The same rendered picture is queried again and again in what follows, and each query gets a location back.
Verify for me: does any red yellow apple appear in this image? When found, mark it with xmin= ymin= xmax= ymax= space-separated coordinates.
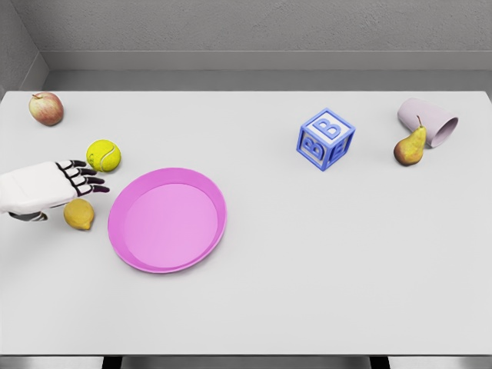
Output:
xmin=28 ymin=91 xmax=65 ymax=127

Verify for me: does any yellow brown pear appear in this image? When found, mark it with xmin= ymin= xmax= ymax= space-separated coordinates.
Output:
xmin=393 ymin=115 xmax=427 ymax=168

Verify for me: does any pink round plate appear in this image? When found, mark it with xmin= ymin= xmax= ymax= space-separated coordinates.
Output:
xmin=107 ymin=167 xmax=228 ymax=274

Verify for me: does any yellow lemon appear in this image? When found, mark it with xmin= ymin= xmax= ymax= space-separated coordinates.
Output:
xmin=63 ymin=198 xmax=95 ymax=232

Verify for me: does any pale lilac cup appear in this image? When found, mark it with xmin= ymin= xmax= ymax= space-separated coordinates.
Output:
xmin=397 ymin=97 xmax=460 ymax=149

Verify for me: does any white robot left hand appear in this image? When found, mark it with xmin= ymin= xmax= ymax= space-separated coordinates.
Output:
xmin=0 ymin=159 xmax=111 ymax=223

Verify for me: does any blue letter block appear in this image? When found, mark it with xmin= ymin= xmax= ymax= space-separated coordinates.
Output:
xmin=296 ymin=108 xmax=357 ymax=172

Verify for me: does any yellow tennis ball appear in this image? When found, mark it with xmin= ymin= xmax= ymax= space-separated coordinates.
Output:
xmin=85 ymin=138 xmax=122 ymax=173

